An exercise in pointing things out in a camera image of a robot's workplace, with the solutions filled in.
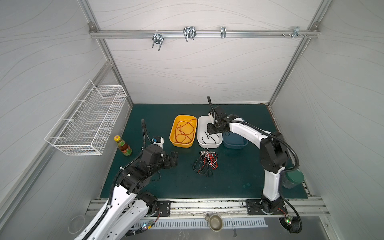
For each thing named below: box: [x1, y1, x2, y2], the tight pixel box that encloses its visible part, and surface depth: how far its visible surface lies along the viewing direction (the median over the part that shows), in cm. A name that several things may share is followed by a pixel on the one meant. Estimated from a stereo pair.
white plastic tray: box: [197, 115, 223, 149], surface depth 101 cm
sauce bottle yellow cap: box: [113, 135, 133, 156], surface depth 85 cm
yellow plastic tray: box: [169, 114, 198, 148], surface depth 106 cm
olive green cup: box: [205, 213, 224, 233], surface depth 70 cm
